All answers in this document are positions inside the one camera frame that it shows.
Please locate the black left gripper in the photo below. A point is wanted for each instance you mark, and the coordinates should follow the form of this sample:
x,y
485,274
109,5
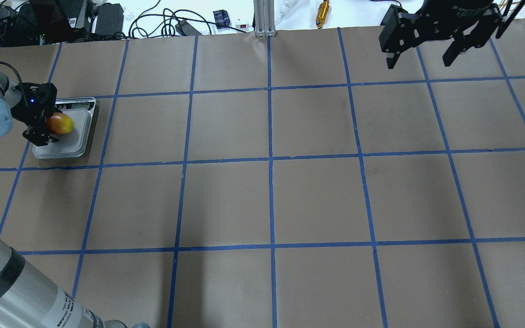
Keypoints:
x,y
28,113

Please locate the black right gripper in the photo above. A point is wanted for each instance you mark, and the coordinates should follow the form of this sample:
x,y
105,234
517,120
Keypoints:
x,y
455,19

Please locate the red yellow mango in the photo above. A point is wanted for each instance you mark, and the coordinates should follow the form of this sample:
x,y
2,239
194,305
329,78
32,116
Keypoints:
x,y
59,124

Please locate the silver digital kitchen scale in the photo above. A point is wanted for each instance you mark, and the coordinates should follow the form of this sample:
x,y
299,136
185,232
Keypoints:
x,y
83,111

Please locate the aluminium frame post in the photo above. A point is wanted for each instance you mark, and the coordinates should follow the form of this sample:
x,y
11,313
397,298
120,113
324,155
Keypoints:
x,y
264,18

